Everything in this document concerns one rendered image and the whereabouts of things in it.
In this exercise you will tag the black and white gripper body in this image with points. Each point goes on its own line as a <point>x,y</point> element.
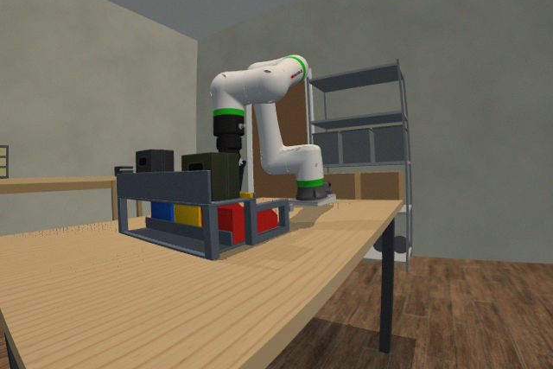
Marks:
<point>229,144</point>

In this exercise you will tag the yellow bin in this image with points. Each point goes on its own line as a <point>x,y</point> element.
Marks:
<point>187,215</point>

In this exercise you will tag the blue open bin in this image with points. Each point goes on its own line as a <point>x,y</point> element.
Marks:
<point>162,211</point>

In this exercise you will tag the dark grey metal shelf rack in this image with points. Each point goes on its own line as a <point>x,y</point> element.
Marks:
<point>192,188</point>

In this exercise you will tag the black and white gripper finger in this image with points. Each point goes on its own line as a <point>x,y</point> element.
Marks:
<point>241,172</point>

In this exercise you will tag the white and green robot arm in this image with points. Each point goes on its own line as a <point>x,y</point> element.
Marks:
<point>262,86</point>

